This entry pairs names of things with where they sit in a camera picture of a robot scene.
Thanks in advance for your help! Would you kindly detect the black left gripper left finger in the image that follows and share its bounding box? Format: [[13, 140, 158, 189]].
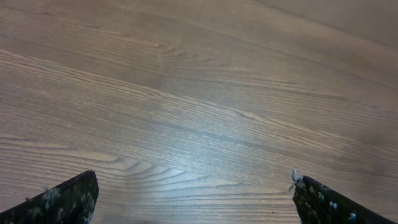
[[1, 170, 99, 224]]

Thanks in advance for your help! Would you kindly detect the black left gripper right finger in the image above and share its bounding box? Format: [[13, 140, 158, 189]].
[[290, 169, 396, 224]]

